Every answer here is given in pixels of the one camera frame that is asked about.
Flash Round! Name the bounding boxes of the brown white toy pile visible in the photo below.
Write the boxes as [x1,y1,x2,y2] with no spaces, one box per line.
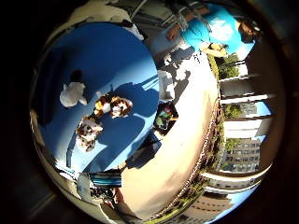
[93,94,135,119]

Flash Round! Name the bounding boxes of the white brown spotted plush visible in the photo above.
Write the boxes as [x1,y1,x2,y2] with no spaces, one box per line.
[75,115,105,153]

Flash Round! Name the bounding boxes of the dark blue plastic container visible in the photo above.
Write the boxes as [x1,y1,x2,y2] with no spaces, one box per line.
[32,46,64,129]

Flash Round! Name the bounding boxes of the white plush toy black head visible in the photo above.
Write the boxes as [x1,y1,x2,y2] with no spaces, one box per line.
[59,69,89,108]

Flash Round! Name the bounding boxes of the person in blue shirt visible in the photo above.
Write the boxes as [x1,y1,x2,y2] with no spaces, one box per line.
[166,4,263,59]

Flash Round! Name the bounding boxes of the blue striped band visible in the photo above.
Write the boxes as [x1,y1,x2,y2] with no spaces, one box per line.
[89,172,123,189]

